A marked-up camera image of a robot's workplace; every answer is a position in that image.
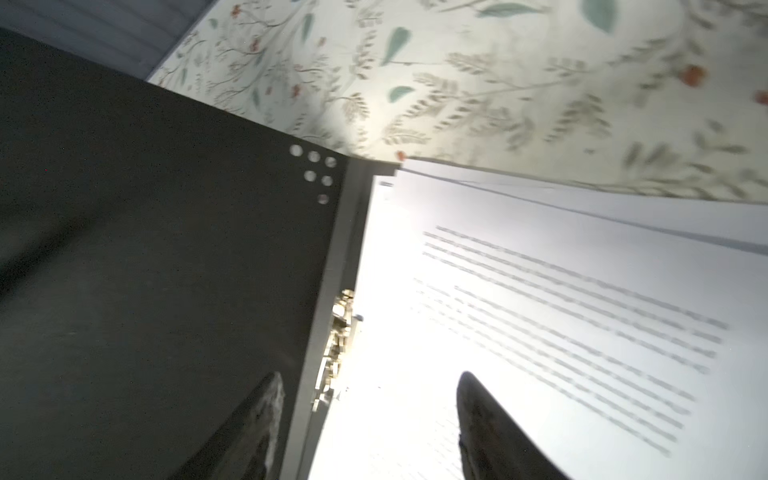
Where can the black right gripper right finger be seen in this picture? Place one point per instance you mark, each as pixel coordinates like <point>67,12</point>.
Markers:
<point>491,444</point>

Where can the blue folder with black inside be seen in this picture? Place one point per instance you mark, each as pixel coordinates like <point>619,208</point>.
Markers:
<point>159,257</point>

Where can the printed paper sheet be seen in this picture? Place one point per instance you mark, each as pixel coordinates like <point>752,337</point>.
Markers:
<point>622,352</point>
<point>734,225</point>

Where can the metal folder clip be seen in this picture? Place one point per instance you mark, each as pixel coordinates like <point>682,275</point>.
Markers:
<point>340,342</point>

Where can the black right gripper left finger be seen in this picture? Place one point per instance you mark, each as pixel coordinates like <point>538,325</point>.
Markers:
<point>244,446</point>

